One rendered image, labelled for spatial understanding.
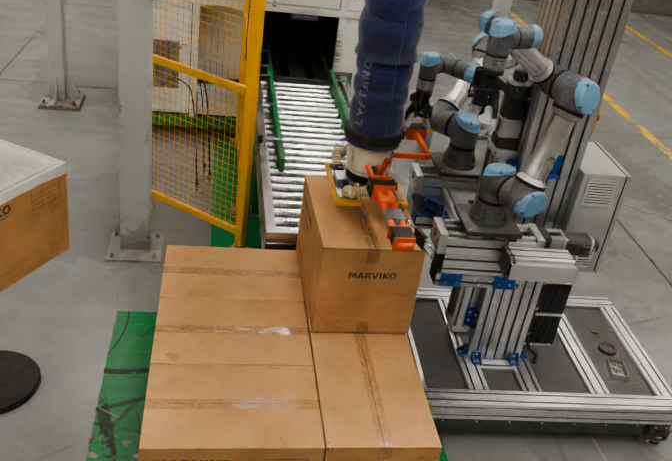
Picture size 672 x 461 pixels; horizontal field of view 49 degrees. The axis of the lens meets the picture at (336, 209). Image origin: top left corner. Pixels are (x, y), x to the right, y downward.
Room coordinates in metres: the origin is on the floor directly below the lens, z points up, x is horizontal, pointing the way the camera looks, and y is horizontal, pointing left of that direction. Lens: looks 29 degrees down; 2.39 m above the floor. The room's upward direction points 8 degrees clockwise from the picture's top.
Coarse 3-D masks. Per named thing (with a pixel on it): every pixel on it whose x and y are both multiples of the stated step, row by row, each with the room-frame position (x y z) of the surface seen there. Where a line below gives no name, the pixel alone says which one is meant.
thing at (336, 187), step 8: (328, 168) 2.76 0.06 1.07; (336, 168) 2.76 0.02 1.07; (344, 168) 2.77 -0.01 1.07; (328, 176) 2.69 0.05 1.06; (336, 184) 2.62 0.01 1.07; (344, 184) 2.58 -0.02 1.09; (352, 184) 2.65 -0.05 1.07; (336, 192) 2.56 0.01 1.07; (336, 200) 2.50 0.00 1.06; (344, 200) 2.50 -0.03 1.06; (352, 200) 2.51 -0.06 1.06
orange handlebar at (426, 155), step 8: (416, 136) 2.96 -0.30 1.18; (424, 144) 2.87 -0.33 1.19; (400, 152) 2.76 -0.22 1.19; (408, 152) 2.77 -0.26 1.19; (424, 152) 2.82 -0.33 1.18; (368, 168) 2.57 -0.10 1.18; (376, 168) 2.59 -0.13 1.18; (376, 192) 2.39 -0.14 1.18; (384, 200) 2.31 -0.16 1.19; (392, 200) 2.32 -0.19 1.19; (392, 224) 2.16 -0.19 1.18; (400, 224) 2.18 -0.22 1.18; (400, 248) 2.04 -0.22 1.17; (408, 248) 2.04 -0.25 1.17
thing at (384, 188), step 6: (372, 180) 2.45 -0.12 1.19; (378, 180) 2.46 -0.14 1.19; (384, 180) 2.47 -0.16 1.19; (390, 180) 2.47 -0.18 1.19; (372, 186) 2.40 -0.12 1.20; (378, 186) 2.39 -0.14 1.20; (384, 186) 2.40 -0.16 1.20; (390, 186) 2.40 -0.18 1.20; (396, 186) 2.42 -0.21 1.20; (372, 192) 2.40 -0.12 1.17; (384, 192) 2.40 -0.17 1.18; (372, 198) 2.39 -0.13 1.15
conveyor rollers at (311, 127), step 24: (264, 96) 4.85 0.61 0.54; (288, 96) 4.89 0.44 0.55; (312, 96) 5.00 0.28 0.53; (288, 120) 4.46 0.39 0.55; (312, 120) 4.55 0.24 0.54; (336, 120) 4.59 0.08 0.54; (288, 144) 4.09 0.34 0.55; (312, 144) 4.19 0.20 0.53; (336, 144) 4.22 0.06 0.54; (288, 168) 3.80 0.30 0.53; (312, 168) 3.83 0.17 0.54; (288, 192) 3.47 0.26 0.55; (288, 216) 3.27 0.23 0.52
